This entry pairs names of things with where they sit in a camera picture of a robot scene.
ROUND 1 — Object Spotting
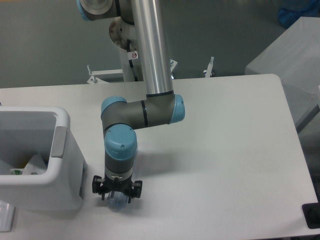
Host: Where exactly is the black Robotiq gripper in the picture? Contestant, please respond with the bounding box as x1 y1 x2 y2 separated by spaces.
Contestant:
92 175 143 203

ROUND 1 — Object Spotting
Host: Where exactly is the crushed clear plastic bottle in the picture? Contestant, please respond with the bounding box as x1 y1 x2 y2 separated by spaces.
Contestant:
106 191 128 212

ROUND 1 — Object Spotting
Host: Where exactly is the clear plastic wrapper bag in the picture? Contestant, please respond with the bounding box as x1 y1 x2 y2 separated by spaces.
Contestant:
0 153 48 176

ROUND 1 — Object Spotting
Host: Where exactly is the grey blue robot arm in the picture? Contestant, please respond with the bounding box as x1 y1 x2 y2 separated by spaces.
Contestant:
77 0 186 202

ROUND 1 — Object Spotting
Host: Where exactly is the white trash can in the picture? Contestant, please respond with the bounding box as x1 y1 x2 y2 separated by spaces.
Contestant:
0 106 87 211

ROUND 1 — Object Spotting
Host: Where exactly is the metal table clamp right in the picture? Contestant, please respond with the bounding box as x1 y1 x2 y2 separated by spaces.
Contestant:
203 56 215 78

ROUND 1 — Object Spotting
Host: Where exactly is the black device at table edge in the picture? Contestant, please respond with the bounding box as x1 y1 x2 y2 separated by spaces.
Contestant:
302 202 320 229

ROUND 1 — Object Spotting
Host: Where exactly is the white covered side table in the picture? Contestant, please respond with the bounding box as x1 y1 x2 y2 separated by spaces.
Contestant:
244 17 320 129

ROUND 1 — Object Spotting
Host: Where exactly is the blue bag in background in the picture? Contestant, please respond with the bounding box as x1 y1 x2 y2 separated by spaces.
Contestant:
277 0 320 28

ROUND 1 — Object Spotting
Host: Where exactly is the white table bracket left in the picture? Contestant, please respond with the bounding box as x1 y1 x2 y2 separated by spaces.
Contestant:
86 65 124 84

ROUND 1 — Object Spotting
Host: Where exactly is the white table bracket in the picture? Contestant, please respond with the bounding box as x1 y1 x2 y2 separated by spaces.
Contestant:
169 59 178 80
86 65 124 84

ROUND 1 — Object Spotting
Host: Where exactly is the white table bracket middle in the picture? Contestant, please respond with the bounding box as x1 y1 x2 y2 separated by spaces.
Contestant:
169 59 178 80

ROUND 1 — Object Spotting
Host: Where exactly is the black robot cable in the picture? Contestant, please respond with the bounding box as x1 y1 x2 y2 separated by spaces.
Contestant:
126 38 139 82

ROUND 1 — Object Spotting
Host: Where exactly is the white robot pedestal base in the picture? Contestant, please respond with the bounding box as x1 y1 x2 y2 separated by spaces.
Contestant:
108 17 146 82

